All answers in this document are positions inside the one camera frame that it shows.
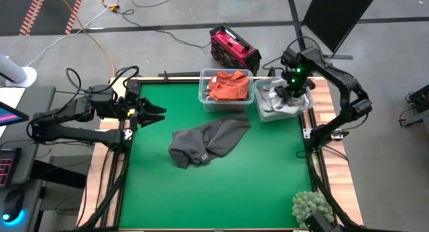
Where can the grey white checked towel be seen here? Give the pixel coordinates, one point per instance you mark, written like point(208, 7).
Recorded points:
point(264, 98)

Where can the monitor with pink screen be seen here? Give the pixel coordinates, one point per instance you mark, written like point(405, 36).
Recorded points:
point(10, 116)

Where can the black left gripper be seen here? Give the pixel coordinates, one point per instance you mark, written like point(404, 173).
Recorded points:
point(134, 91)

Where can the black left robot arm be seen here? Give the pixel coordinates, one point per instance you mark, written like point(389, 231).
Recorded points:
point(67, 134)

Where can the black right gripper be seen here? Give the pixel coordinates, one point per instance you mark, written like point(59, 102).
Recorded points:
point(290, 93)

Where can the red black portable device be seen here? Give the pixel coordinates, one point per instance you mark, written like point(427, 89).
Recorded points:
point(231, 46)

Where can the black camera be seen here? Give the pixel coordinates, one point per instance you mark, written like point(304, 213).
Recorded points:
point(318, 223)

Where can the plain white towel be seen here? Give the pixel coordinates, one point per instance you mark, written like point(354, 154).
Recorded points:
point(285, 106)

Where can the clear plastic bin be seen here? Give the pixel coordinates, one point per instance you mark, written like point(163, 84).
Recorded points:
point(268, 116)
point(218, 107)

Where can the black standing panel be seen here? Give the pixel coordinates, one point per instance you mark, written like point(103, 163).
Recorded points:
point(338, 14)

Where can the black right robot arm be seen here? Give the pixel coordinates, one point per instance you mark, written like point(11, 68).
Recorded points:
point(338, 77)

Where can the orange striped floor tape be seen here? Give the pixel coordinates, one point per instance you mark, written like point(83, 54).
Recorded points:
point(75, 10)
point(33, 10)

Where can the orange towel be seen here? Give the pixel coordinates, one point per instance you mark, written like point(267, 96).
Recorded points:
point(229, 88)

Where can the wooden table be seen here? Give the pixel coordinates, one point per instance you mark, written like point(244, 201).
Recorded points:
point(335, 171)

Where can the silver metal bracket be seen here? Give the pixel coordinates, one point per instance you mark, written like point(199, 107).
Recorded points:
point(338, 134)
point(308, 133)

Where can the black desk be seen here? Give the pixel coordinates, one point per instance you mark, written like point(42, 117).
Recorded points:
point(37, 101)

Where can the dark grey towel white label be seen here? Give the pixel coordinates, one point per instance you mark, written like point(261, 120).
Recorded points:
point(201, 141)

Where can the green succulent plant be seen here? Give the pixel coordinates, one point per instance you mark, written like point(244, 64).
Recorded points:
point(310, 205)

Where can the grey cylinder white base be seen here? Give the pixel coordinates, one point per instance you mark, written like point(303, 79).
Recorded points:
point(10, 69)

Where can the keyboard with pink lights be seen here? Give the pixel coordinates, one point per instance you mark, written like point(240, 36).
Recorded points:
point(6, 168)

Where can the black mouse blue light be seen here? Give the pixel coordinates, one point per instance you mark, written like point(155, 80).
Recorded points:
point(13, 202)

